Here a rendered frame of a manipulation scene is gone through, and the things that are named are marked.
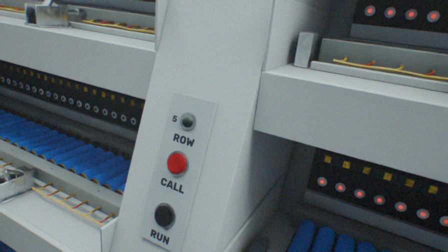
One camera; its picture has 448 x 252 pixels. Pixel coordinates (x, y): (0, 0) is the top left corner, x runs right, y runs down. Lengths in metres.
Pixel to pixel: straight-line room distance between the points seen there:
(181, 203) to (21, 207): 0.22
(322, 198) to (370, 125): 0.19
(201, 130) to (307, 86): 0.08
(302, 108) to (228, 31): 0.08
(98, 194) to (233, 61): 0.22
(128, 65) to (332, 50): 0.18
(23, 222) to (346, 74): 0.35
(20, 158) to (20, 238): 0.11
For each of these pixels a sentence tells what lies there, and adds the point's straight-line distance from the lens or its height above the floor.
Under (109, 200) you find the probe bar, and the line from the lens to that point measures 0.36.
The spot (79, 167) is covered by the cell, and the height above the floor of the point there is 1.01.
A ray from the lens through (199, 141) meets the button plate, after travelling 0.23.
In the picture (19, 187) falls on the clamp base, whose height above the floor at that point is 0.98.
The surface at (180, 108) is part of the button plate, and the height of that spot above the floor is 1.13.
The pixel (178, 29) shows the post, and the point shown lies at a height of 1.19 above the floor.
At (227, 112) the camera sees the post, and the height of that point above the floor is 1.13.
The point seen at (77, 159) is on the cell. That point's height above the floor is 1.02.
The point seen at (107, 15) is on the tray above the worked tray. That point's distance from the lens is 0.42.
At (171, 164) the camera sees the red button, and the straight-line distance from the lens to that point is 0.24.
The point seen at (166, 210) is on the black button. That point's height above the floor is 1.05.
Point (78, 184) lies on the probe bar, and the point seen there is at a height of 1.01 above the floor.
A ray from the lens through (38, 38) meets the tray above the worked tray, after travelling 0.39.
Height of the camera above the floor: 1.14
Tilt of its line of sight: 4 degrees down
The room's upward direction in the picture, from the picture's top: 14 degrees clockwise
